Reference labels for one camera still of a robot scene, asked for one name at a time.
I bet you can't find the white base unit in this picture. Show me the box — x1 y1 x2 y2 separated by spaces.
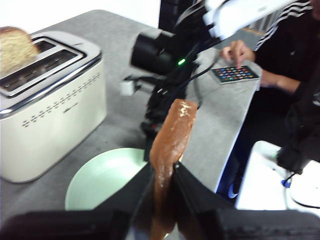
236 139 320 211

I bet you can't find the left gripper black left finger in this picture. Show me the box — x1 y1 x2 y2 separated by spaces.
93 161 156 221

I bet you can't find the black stand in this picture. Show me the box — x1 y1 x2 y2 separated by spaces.
158 0 182 32

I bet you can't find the bread slice with white-flecked crust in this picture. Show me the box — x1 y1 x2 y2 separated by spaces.
149 98 198 240

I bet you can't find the pale green plate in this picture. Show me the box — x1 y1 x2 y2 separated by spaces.
64 147 152 211

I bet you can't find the cream toaster with chrome top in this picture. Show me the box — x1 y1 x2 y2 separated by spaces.
0 31 108 184

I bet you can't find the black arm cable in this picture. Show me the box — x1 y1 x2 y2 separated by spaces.
172 66 217 89

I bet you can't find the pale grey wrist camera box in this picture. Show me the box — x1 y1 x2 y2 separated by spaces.
119 80 135 97

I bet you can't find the person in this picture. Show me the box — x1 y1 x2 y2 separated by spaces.
223 0 320 200

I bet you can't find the person's hand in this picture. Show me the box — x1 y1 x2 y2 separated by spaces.
221 39 256 68

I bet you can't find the toasted bread slice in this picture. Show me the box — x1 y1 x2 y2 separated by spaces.
0 26 41 80

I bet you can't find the white robot housing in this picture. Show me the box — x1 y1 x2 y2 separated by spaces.
202 0 312 42

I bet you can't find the tablet with colourful icons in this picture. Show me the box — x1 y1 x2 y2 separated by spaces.
211 65 261 86

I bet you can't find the black bulky equipment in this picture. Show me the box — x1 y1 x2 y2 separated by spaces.
276 74 320 176

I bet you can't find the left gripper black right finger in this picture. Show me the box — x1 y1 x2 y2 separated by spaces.
172 161 237 221

